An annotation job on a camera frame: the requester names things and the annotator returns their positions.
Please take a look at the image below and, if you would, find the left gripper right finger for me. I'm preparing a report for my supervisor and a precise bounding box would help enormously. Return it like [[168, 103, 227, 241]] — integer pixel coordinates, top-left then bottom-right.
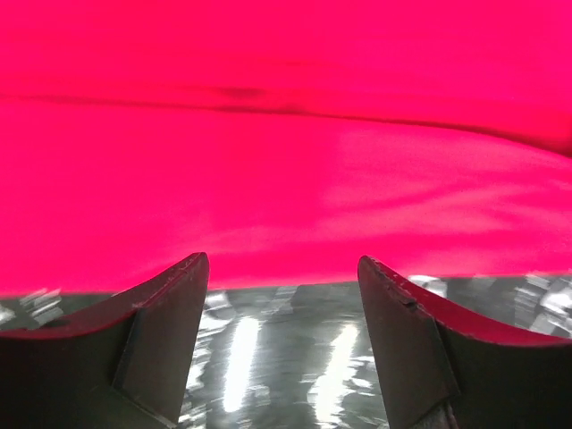
[[357, 256, 571, 428]]

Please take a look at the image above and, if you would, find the crimson t shirt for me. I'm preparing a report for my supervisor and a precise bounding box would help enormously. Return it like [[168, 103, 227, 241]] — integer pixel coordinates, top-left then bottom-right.
[[1, 1, 571, 296]]

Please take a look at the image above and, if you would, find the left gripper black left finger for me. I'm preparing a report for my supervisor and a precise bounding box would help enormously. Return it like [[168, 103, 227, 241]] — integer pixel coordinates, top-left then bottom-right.
[[1, 253, 209, 428]]

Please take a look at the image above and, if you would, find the black marble pattern mat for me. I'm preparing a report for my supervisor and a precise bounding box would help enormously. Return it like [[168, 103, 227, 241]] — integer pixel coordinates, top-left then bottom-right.
[[1, 273, 571, 428]]

